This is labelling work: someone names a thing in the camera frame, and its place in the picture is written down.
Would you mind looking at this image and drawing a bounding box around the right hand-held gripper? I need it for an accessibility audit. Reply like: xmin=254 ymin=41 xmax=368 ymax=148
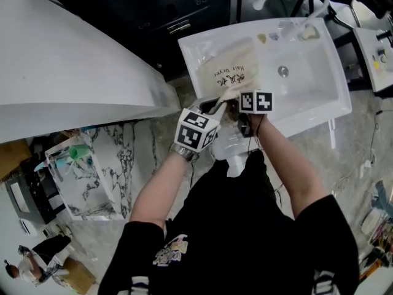
xmin=235 ymin=90 xmax=274 ymax=138

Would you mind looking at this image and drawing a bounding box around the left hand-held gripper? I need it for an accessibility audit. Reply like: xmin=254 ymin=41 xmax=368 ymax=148
xmin=174 ymin=96 xmax=230 ymax=154

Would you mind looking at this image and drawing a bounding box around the beige cloth bag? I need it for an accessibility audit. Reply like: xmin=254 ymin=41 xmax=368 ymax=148
xmin=195 ymin=36 xmax=262 ymax=101

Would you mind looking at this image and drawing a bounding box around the person's right forearm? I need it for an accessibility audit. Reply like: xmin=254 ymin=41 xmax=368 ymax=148
xmin=249 ymin=113 xmax=328 ymax=221

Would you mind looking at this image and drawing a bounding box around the person's left forearm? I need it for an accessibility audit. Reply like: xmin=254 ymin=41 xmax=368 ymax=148
xmin=128 ymin=148 xmax=197 ymax=227

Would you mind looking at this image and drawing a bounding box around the white sink basin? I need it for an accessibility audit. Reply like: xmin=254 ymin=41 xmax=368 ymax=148
xmin=177 ymin=17 xmax=352 ymax=138

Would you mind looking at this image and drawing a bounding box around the pale soap bar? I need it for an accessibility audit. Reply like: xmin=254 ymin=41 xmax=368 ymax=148
xmin=297 ymin=24 xmax=321 ymax=42

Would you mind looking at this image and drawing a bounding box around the white curved faucet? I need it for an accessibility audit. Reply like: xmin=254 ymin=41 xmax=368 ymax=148
xmin=252 ymin=0 xmax=331 ymax=40

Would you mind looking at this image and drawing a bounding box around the white machine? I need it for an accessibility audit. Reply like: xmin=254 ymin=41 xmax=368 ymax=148
xmin=351 ymin=26 xmax=393 ymax=94

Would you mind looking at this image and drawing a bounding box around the white power strip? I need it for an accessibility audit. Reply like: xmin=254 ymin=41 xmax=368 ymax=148
xmin=358 ymin=160 xmax=373 ymax=178

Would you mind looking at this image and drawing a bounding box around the black cabinet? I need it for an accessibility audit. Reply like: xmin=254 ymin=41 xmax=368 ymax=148
xmin=45 ymin=0 xmax=241 ymax=37

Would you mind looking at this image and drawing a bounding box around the black printed t-shirt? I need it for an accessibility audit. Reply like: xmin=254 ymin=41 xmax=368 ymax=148
xmin=97 ymin=149 xmax=360 ymax=295

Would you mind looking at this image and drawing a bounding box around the marble pattern cabinet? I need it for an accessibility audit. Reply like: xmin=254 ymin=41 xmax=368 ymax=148
xmin=45 ymin=120 xmax=161 ymax=221

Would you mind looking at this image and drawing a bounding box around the green plastic cup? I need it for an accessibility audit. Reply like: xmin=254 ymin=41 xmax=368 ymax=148
xmin=68 ymin=144 xmax=90 ymax=163

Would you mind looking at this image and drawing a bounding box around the white bathtub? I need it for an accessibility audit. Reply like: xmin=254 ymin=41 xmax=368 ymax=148
xmin=0 ymin=0 xmax=182 ymax=144

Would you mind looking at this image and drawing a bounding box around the black box appliance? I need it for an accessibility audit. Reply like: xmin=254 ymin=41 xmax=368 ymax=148
xmin=5 ymin=163 xmax=66 ymax=227

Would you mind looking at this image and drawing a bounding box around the brown cardboard box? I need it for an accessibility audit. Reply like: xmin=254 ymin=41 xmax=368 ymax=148
xmin=56 ymin=256 xmax=97 ymax=295

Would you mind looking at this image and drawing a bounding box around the white sink pedestal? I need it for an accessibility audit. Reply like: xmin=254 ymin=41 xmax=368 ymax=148
xmin=211 ymin=124 xmax=262 ymax=178

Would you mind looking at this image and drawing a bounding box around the silver wrist bracelet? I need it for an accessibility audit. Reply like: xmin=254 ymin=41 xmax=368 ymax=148
xmin=168 ymin=143 xmax=199 ymax=163

